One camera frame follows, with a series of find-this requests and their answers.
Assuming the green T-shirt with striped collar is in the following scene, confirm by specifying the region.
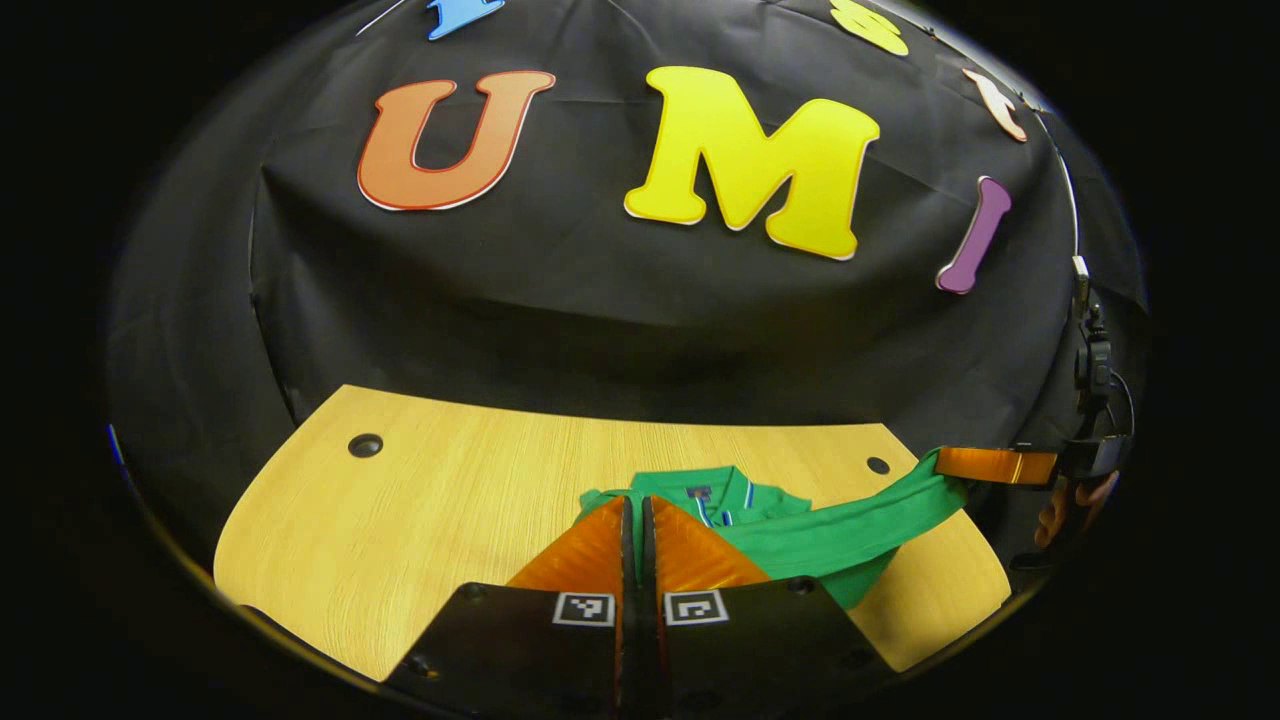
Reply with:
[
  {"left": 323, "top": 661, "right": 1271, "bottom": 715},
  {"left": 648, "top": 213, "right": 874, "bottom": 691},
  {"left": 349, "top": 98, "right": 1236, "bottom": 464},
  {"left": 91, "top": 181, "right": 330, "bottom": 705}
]
[{"left": 578, "top": 450, "right": 969, "bottom": 611}]

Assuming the black backdrop cloth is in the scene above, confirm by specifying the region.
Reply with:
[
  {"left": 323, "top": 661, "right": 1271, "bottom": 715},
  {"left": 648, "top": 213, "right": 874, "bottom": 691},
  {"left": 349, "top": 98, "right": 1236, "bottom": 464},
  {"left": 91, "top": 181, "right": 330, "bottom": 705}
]
[{"left": 105, "top": 0, "right": 1151, "bottom": 591}]

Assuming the black camera on stand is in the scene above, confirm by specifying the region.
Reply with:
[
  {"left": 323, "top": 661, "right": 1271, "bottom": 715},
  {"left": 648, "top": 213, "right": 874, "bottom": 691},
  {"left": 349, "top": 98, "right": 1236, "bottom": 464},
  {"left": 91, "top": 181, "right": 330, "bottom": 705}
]
[{"left": 1070, "top": 255, "right": 1138, "bottom": 446}]

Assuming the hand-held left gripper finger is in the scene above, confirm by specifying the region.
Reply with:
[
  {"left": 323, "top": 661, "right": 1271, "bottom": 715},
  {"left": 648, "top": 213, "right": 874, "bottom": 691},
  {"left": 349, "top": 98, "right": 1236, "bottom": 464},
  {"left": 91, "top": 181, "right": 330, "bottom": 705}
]
[
  {"left": 385, "top": 495, "right": 636, "bottom": 720},
  {"left": 640, "top": 495, "right": 896, "bottom": 720}
]

